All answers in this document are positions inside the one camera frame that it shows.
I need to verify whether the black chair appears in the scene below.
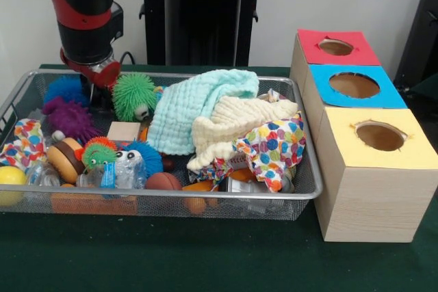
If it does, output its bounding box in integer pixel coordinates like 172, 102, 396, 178
393, 0, 438, 84

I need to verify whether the mint knitted cloth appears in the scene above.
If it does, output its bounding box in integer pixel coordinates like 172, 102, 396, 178
147, 68, 260, 155

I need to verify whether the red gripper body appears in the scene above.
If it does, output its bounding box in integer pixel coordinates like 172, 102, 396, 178
60, 47, 122, 91

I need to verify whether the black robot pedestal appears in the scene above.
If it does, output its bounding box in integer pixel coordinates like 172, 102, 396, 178
131, 0, 276, 67

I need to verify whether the dark green table cloth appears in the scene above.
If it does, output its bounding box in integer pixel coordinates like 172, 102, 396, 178
0, 64, 438, 292
409, 73, 438, 103

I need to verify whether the purple spiky ball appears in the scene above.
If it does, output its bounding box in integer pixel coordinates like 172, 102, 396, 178
42, 96, 101, 143

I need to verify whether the blue puffer ball with eyes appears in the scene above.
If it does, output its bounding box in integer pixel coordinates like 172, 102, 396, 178
116, 140, 164, 178

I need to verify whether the plain wooden cube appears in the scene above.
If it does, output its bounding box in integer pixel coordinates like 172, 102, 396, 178
107, 121, 142, 142

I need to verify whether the shallow mesh bin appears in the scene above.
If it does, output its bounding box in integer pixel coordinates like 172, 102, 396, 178
0, 69, 323, 220

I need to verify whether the yellow smooth ball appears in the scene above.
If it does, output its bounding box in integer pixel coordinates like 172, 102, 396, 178
0, 165, 28, 207

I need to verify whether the polka dot cloth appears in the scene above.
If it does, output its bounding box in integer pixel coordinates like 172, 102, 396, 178
234, 112, 307, 193

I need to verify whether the small brown basketball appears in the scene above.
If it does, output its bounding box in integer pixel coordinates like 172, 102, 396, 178
145, 172, 183, 191

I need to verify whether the wooden box with three holes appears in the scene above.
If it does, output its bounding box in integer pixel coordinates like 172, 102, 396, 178
289, 28, 438, 243

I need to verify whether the black cable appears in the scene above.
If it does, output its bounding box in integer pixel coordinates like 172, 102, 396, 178
120, 51, 148, 66

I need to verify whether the green puffer ball with eyes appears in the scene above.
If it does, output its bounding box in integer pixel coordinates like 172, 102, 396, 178
112, 72, 157, 122

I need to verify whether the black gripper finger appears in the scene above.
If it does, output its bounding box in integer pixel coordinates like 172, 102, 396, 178
95, 85, 114, 110
79, 73, 93, 97

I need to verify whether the cream knitted cloth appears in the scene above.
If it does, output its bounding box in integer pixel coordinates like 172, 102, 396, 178
187, 96, 298, 172

